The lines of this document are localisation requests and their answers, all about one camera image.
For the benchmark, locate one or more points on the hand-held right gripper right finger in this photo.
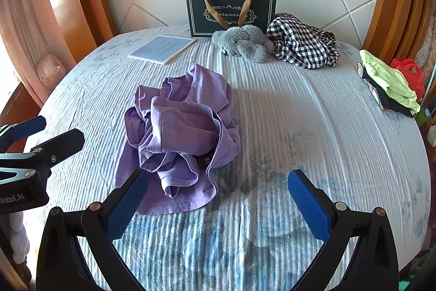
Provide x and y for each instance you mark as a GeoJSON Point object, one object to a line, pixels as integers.
{"type": "Point", "coordinates": [308, 205]}

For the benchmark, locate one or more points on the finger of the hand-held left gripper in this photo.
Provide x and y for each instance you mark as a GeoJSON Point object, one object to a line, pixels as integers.
{"type": "Point", "coordinates": [30, 125]}
{"type": "Point", "coordinates": [66, 142]}

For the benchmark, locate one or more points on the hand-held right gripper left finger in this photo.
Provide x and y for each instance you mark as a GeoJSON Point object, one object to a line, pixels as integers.
{"type": "Point", "coordinates": [126, 205]}

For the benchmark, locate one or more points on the purple shirt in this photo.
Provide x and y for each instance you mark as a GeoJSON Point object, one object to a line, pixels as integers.
{"type": "Point", "coordinates": [190, 113]}

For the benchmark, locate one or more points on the wooden nightstand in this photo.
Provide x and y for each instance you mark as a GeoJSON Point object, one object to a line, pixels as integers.
{"type": "Point", "coordinates": [17, 107]}

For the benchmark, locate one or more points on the pink plastic bag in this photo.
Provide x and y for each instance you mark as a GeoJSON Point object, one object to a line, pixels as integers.
{"type": "Point", "coordinates": [51, 71]}

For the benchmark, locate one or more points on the pale blue floral blanket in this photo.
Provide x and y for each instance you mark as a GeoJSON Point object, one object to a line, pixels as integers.
{"type": "Point", "coordinates": [306, 127]}

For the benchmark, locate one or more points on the pink curtain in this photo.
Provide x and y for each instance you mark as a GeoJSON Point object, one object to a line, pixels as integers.
{"type": "Point", "coordinates": [24, 38]}

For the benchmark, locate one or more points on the dark patterned garment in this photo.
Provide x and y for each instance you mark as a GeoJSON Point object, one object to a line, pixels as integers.
{"type": "Point", "coordinates": [386, 99]}

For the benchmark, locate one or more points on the light blue booklet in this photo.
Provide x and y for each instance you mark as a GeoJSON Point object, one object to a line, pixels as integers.
{"type": "Point", "coordinates": [160, 49]}

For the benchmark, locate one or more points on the green plastic item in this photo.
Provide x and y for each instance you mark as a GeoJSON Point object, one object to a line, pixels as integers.
{"type": "Point", "coordinates": [427, 127]}

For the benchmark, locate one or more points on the light green garment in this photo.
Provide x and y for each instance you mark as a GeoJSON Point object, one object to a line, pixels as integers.
{"type": "Point", "coordinates": [385, 76]}

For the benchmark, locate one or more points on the black white checkered garment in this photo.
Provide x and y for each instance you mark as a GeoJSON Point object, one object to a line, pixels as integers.
{"type": "Point", "coordinates": [299, 42]}

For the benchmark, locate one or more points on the red plastic bag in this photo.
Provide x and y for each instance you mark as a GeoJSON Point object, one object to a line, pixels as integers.
{"type": "Point", "coordinates": [408, 72]}

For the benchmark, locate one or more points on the grey plush toy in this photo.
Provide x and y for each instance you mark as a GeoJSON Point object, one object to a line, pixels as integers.
{"type": "Point", "coordinates": [245, 40]}

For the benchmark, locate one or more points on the dark gift bag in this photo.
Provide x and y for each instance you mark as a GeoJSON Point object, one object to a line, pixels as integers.
{"type": "Point", "coordinates": [197, 15]}

